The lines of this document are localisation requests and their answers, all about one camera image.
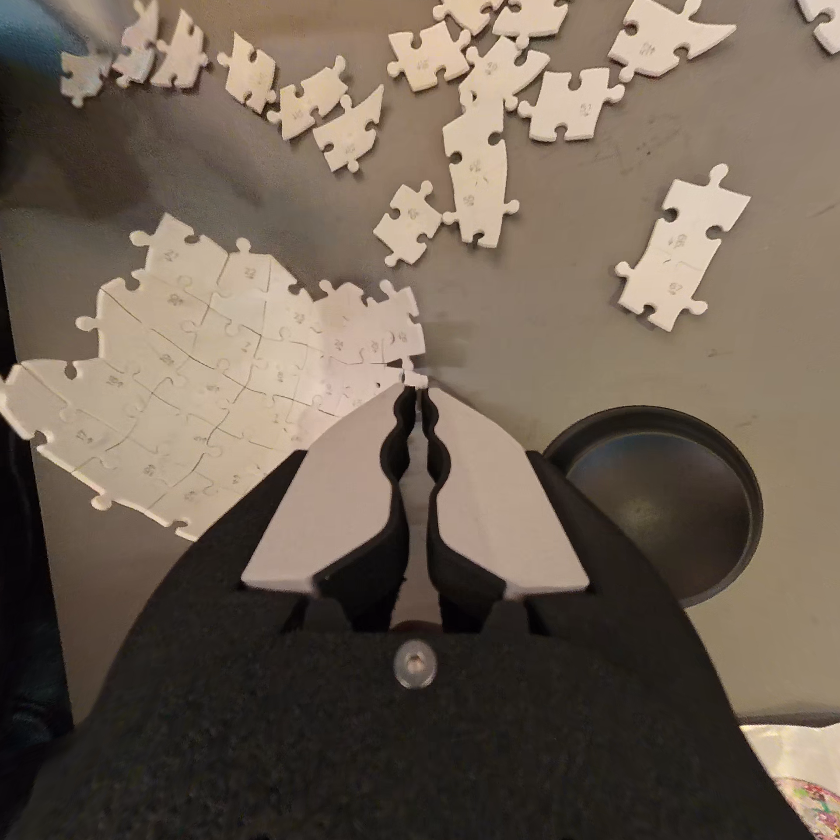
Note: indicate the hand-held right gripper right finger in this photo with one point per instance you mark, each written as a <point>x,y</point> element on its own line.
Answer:
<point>505,518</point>

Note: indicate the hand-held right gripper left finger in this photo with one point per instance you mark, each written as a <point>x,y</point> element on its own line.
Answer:
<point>334,512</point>

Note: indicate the partly built puzzle ball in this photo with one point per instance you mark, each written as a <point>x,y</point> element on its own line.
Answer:
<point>197,367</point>

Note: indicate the pile white puzzle pieces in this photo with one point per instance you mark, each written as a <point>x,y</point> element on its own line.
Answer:
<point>479,177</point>

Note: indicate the joined white puzzle strip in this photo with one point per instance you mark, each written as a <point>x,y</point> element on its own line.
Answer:
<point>689,249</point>

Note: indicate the printed puzzle instruction leaflet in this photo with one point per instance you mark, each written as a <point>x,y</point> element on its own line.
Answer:
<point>794,787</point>

